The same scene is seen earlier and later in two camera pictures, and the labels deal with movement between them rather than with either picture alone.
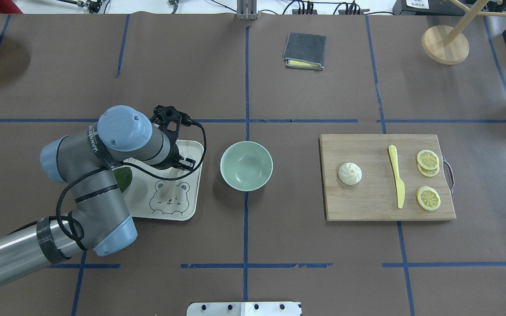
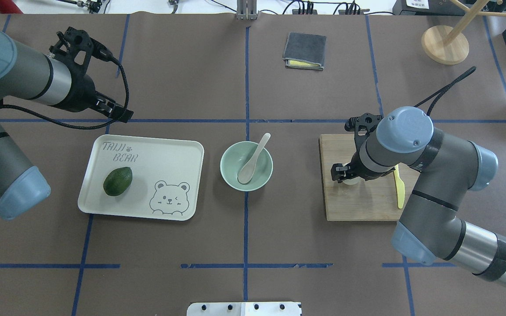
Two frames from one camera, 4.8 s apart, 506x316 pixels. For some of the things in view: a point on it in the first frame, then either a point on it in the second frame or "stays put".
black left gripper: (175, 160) -> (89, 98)
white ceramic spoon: (167, 193) -> (246, 173)
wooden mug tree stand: (448, 45) stays put
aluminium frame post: (246, 9) stays put
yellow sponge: (298, 62) stays put
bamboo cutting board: (374, 197) stays put
